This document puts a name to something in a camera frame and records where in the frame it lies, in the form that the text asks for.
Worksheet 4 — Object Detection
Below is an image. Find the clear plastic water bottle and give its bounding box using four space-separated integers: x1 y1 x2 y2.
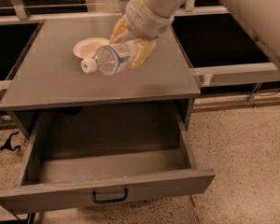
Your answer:
80 41 133 76

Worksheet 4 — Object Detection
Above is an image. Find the black drawer handle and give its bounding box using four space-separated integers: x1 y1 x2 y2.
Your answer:
92 188 128 204

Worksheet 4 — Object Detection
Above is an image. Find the black clamp on floor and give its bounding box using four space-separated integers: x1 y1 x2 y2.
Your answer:
0 132 21 151

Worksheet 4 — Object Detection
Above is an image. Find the grey metal cabinet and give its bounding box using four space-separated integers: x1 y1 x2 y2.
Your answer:
0 14 200 135

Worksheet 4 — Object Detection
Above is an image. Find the metal window railing frame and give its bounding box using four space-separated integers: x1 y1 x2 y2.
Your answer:
0 13 280 101

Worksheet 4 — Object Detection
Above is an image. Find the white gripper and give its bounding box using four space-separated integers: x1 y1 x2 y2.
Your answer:
110 0 174 70

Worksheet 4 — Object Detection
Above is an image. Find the grey open top drawer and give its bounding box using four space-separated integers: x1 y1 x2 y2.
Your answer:
0 104 215 215

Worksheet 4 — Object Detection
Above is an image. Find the white paper bowl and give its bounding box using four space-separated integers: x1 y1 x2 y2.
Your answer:
73 37 109 59

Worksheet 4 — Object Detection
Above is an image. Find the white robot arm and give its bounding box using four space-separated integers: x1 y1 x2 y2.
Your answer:
110 0 280 70

